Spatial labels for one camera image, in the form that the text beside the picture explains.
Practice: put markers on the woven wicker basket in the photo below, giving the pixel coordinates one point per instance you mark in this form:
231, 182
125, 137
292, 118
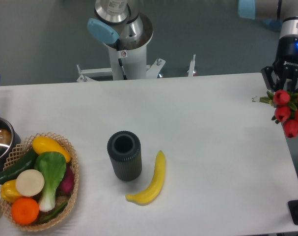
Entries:
64, 201

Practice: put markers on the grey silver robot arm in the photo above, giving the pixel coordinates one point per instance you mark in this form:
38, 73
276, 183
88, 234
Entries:
126, 32

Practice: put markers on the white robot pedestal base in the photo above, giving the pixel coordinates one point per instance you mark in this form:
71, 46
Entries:
128, 55

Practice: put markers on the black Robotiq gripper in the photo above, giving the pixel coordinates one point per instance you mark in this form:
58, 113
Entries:
285, 65

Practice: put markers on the green chili pepper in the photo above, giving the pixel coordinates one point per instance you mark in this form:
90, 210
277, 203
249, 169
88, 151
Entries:
53, 214

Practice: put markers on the green bok choy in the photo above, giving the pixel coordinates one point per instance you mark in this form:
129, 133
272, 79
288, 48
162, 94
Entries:
52, 166

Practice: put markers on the dark green cucumber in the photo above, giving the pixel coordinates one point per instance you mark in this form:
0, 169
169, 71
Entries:
26, 162

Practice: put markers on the yellow banana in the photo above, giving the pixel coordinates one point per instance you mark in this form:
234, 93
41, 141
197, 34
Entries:
152, 191

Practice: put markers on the dark grey ribbed vase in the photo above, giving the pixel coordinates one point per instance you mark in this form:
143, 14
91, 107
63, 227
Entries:
124, 150

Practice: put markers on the purple sweet potato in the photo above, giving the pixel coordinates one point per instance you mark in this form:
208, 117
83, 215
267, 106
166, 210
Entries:
67, 184

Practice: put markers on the yellow bell pepper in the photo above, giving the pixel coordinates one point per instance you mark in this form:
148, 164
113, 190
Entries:
8, 191

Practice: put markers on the red tulip bouquet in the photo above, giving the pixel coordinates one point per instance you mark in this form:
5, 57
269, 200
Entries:
286, 110

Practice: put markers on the yellow squash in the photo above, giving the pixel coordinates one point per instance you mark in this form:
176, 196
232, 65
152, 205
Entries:
44, 144

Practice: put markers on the white round radish slice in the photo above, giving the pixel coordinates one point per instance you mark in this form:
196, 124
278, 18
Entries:
30, 183

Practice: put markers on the orange fruit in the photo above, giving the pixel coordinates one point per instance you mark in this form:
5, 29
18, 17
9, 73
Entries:
25, 211

